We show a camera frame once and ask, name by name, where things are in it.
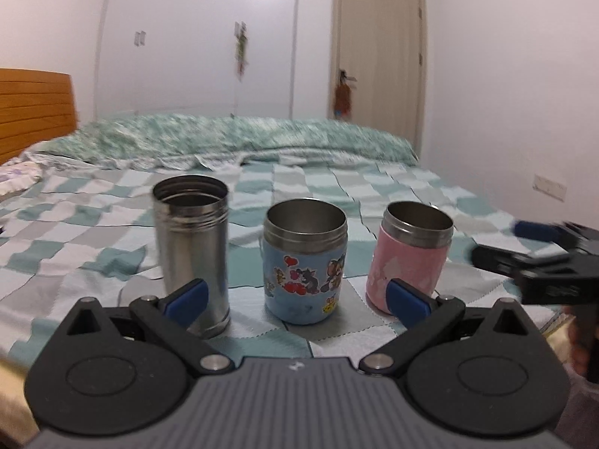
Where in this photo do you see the floral pillow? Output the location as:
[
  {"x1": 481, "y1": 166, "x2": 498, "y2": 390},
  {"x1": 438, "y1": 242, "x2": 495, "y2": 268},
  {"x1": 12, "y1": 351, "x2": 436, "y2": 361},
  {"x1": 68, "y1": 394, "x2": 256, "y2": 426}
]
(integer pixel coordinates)
[{"x1": 0, "y1": 152, "x2": 53, "y2": 197}]

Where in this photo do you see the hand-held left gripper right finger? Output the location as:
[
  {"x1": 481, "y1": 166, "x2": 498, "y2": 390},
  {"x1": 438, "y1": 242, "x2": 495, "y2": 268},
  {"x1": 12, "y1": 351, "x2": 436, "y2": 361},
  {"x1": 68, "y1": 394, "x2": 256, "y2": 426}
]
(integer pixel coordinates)
[{"x1": 358, "y1": 279, "x2": 539, "y2": 378}]

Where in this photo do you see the hanging wardrobe ornament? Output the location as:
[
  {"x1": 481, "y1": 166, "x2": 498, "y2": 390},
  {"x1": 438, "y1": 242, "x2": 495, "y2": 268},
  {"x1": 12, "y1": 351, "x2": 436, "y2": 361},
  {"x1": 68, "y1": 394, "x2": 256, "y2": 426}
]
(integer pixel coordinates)
[{"x1": 232, "y1": 21, "x2": 249, "y2": 80}]

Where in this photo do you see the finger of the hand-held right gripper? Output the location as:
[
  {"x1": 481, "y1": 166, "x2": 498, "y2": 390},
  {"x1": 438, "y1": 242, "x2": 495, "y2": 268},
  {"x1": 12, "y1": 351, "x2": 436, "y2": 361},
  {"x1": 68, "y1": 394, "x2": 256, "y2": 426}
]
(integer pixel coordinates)
[
  {"x1": 513, "y1": 220, "x2": 599, "y2": 256},
  {"x1": 470, "y1": 244, "x2": 562, "y2": 278}
]

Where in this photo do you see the pink steel cup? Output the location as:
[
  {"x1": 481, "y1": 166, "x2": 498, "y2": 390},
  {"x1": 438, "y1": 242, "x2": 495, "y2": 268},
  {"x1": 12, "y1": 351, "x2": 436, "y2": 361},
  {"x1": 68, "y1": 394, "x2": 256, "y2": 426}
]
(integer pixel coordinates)
[{"x1": 366, "y1": 201, "x2": 454, "y2": 316}]

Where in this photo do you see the checkered bed blanket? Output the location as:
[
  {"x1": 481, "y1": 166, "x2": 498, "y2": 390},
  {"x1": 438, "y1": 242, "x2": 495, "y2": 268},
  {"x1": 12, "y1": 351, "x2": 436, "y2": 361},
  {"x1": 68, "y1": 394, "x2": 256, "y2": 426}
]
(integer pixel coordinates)
[{"x1": 0, "y1": 156, "x2": 581, "y2": 387}]

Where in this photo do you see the wall socket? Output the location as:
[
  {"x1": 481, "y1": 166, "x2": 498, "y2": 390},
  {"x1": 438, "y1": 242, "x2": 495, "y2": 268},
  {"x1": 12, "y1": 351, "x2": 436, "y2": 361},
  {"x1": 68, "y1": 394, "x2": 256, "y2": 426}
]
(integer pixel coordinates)
[{"x1": 533, "y1": 174, "x2": 568, "y2": 202}]

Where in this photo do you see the beige door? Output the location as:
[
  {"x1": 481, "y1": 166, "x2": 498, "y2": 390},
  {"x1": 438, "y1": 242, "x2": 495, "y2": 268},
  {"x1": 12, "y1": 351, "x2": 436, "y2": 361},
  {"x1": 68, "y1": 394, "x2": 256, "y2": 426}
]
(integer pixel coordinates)
[{"x1": 331, "y1": 0, "x2": 428, "y2": 151}]

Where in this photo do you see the white wardrobe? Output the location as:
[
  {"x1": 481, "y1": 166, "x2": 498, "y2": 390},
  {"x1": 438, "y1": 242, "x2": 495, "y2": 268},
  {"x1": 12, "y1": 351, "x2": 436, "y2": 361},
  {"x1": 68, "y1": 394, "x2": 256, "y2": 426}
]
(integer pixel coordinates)
[{"x1": 94, "y1": 0, "x2": 300, "y2": 120}]

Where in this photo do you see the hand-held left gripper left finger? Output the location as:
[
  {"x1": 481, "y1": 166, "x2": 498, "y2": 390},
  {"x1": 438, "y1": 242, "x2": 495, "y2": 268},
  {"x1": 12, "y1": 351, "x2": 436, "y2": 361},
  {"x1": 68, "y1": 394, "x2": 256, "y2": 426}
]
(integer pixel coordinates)
[{"x1": 66, "y1": 279, "x2": 235, "y2": 379}]

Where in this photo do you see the blue cartoon steel cup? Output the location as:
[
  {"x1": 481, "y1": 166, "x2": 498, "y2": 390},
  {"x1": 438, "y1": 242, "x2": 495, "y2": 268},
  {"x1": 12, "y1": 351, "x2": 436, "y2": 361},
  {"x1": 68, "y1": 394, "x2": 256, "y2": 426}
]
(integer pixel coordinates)
[{"x1": 262, "y1": 199, "x2": 348, "y2": 326}]

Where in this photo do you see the tall plain steel cup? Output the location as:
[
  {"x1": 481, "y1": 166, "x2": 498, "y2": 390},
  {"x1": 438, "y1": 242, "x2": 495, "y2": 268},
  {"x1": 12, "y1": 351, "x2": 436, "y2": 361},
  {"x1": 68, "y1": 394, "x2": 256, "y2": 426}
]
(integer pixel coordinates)
[{"x1": 153, "y1": 175, "x2": 231, "y2": 340}]

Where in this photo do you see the wooden headboard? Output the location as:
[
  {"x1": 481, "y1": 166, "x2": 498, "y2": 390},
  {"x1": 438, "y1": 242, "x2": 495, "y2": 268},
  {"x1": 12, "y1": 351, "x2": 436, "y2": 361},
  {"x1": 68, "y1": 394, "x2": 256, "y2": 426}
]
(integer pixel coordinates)
[{"x1": 0, "y1": 68, "x2": 78, "y2": 167}]

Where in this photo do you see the person's right hand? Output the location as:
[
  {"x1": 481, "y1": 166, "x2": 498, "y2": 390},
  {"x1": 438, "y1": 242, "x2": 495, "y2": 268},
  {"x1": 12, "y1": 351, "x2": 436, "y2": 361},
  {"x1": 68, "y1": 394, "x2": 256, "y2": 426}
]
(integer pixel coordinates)
[{"x1": 567, "y1": 320, "x2": 591, "y2": 377}]

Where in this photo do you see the hanging door ornament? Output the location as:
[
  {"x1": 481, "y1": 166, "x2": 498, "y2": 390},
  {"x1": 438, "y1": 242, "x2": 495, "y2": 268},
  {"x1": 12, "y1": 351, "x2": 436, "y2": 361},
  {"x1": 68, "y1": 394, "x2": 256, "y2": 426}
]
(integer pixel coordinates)
[{"x1": 333, "y1": 69, "x2": 356, "y2": 121}]

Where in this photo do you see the green patterned quilt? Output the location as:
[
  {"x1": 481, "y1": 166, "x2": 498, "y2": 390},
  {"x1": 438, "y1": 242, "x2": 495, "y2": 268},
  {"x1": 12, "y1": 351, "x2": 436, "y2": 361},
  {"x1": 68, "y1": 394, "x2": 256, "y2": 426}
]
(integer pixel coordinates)
[{"x1": 35, "y1": 113, "x2": 419, "y2": 171}]

